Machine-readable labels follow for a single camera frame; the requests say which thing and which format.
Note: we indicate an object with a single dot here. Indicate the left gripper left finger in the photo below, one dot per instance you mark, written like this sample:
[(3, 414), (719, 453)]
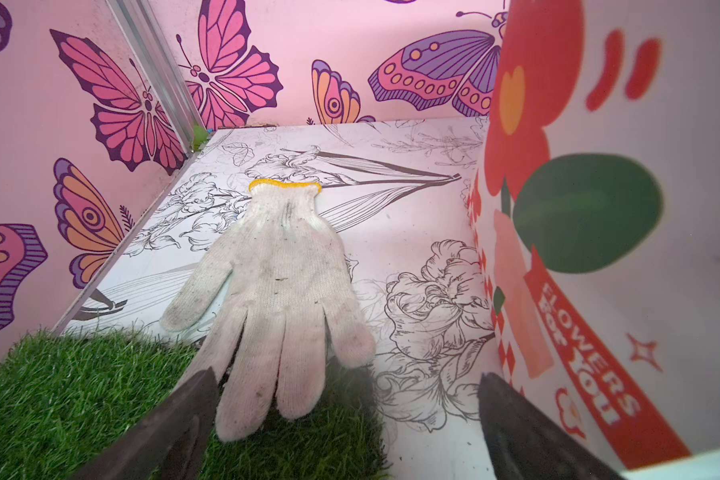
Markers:
[(170, 441)]

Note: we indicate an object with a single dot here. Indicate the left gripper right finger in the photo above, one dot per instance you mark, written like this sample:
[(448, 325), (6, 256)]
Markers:
[(523, 443)]

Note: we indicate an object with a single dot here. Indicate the white paper gift bag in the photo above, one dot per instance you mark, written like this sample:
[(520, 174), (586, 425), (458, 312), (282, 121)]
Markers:
[(598, 217)]

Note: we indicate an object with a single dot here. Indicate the green artificial grass mat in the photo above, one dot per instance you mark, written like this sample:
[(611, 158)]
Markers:
[(63, 400)]

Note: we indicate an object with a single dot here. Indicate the grey knit glove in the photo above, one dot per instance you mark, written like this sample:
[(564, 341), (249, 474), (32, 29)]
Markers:
[(287, 303)]

